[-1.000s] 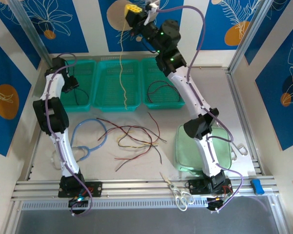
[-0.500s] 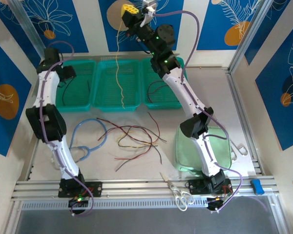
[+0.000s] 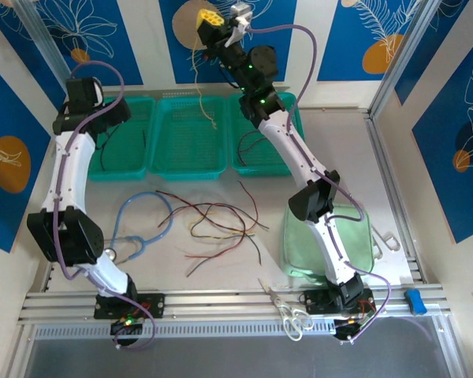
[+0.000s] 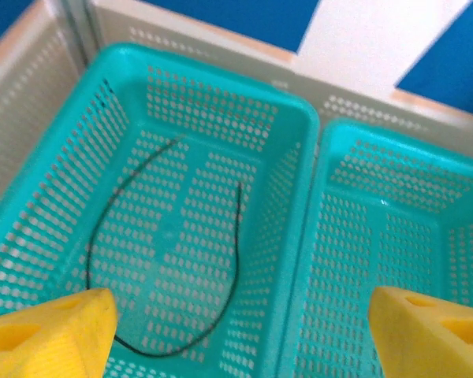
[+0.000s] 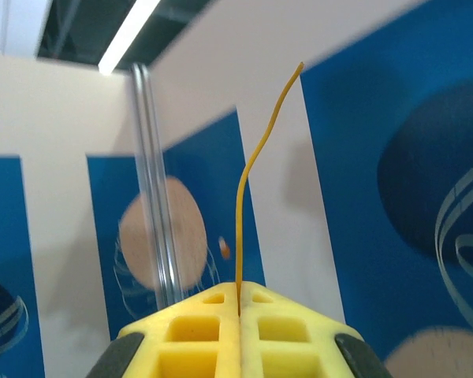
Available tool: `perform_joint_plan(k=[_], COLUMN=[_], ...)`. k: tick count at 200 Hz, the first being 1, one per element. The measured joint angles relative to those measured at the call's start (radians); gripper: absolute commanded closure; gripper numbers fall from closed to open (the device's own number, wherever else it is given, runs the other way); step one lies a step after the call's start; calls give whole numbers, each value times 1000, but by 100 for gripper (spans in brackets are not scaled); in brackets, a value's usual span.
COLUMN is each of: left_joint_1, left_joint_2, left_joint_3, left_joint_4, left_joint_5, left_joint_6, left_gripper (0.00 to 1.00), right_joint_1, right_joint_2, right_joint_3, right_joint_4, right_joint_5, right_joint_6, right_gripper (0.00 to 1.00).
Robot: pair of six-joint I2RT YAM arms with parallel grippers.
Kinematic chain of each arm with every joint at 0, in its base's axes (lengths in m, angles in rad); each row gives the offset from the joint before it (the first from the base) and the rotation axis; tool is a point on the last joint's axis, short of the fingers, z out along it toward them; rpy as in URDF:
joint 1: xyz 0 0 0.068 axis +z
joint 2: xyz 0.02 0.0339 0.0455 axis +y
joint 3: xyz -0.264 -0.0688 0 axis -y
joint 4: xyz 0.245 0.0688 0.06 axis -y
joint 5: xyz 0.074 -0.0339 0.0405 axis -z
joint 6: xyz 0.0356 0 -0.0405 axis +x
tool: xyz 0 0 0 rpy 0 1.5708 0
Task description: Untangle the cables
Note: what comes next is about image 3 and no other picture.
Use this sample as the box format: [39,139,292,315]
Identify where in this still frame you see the dark red wire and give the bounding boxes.
[239,139,267,154]
[237,132,263,166]

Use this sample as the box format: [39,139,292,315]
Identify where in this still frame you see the thin black wire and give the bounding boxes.
[244,238,263,267]

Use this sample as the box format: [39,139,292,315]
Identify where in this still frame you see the teal plastic mesh basket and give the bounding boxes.
[226,92,310,177]
[147,95,229,183]
[86,96,158,183]

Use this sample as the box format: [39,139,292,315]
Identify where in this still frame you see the blue stethoscope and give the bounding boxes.
[106,191,174,265]

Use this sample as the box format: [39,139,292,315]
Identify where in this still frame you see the mint green zip pouch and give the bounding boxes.
[279,202,401,284]

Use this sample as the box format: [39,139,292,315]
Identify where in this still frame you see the black controller board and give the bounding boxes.
[333,317,375,346]
[110,317,145,336]

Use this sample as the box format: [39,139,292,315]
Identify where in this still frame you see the grey metal panel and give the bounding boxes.
[23,334,458,378]

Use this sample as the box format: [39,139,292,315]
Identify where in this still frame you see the blue plastic clip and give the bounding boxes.
[404,289,426,316]

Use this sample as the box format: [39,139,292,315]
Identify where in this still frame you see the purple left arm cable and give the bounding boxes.
[50,61,157,351]

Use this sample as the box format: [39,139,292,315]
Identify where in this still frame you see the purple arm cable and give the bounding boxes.
[246,23,393,343]
[50,61,157,351]

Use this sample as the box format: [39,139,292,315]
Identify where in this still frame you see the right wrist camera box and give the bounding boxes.
[226,2,255,44]

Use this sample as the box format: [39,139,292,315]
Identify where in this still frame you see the aluminium corner post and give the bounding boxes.
[13,0,86,106]
[368,0,445,116]

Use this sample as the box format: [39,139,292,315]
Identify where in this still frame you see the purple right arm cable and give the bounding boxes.
[246,23,393,343]

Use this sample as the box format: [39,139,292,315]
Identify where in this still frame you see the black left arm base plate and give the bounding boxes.
[93,293,166,320]

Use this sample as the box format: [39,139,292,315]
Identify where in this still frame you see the aluminium front rail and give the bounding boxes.
[17,289,454,324]

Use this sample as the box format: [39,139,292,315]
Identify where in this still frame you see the white handled scissors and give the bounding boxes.
[257,277,315,343]

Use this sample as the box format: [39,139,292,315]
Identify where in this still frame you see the slotted grey cable duct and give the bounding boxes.
[34,319,438,340]

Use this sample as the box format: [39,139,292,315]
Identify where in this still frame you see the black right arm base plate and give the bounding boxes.
[304,289,375,316]

